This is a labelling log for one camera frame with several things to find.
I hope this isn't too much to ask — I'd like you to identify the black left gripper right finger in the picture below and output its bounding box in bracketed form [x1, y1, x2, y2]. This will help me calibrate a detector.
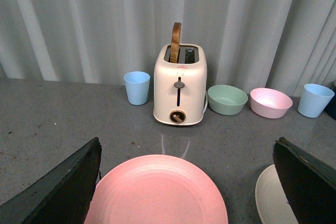
[272, 137, 335, 223]

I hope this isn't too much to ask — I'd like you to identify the cream plate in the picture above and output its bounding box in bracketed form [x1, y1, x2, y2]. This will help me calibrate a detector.
[255, 165, 298, 224]

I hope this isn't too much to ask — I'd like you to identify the pink plate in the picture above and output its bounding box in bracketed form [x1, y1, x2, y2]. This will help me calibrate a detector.
[85, 155, 228, 223]

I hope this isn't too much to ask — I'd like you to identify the left light blue cup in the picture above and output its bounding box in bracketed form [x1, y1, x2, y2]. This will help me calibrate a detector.
[124, 71, 150, 105]

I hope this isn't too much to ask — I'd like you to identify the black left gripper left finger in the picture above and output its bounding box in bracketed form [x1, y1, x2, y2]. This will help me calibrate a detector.
[1, 137, 102, 223]

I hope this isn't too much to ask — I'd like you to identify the dark blue saucepan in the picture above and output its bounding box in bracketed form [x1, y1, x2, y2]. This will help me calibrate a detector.
[325, 80, 336, 120]

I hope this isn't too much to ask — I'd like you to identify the white toaster cable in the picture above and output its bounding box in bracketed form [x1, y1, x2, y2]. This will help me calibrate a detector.
[202, 90, 209, 113]

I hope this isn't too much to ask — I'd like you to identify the toast slice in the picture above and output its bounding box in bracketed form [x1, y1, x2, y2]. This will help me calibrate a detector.
[170, 23, 182, 63]

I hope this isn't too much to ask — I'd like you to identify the light blue cup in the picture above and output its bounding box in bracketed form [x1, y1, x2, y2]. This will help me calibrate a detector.
[298, 83, 334, 118]
[124, 71, 150, 105]

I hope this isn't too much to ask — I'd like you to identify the pink bowl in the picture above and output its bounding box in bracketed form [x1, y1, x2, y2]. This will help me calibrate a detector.
[250, 88, 293, 119]

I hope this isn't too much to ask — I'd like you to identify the green bowl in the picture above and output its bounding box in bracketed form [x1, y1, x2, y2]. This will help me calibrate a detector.
[207, 85, 248, 116]

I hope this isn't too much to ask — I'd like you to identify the cream toaster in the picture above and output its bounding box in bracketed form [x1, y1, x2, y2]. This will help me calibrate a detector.
[153, 44, 208, 126]

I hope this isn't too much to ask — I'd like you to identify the right light blue cup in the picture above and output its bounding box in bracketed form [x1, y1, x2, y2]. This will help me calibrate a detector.
[298, 83, 334, 118]

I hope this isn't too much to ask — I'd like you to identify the grey curtain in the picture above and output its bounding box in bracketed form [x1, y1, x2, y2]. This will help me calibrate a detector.
[1, 0, 335, 96]

